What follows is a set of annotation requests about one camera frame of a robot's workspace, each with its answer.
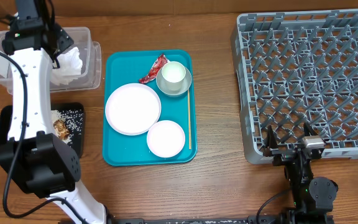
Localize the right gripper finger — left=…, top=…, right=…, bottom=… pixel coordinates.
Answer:
left=303, top=122, right=318, bottom=139
left=265, top=125, right=278, bottom=149

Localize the brown food scrap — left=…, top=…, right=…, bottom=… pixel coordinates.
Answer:
left=53, top=119, right=70, bottom=140

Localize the red snack wrapper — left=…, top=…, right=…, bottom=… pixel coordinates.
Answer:
left=139, top=54, right=169, bottom=84

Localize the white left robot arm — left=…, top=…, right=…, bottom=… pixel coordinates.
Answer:
left=0, top=1, right=113, bottom=223

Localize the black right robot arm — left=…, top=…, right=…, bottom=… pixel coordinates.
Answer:
left=255, top=123, right=338, bottom=223

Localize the clear plastic waste bin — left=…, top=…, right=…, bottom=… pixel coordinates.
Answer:
left=0, top=27, right=101, bottom=94

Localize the black food waste tray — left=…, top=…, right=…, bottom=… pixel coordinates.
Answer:
left=0, top=102, right=86, bottom=158

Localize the grey dishwasher rack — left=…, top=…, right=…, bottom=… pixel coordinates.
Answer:
left=231, top=9, right=358, bottom=164

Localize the pile of white rice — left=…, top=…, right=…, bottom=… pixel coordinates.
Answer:
left=51, top=110, right=84, bottom=146

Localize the teal serving tray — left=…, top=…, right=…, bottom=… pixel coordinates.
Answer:
left=102, top=49, right=197, bottom=167

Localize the wooden chopstick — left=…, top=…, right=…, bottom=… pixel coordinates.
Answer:
left=187, top=90, right=192, bottom=150

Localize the large white plate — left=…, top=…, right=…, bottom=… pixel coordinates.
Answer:
left=105, top=83, right=162, bottom=136

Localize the grey small bowl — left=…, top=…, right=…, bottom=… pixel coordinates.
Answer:
left=156, top=68, right=193, bottom=97

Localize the small white plate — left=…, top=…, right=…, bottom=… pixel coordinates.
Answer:
left=147, top=120, right=186, bottom=158

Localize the white cup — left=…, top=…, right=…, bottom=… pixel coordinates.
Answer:
left=162, top=62, right=186, bottom=91

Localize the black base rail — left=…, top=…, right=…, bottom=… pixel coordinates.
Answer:
left=116, top=215, right=291, bottom=224

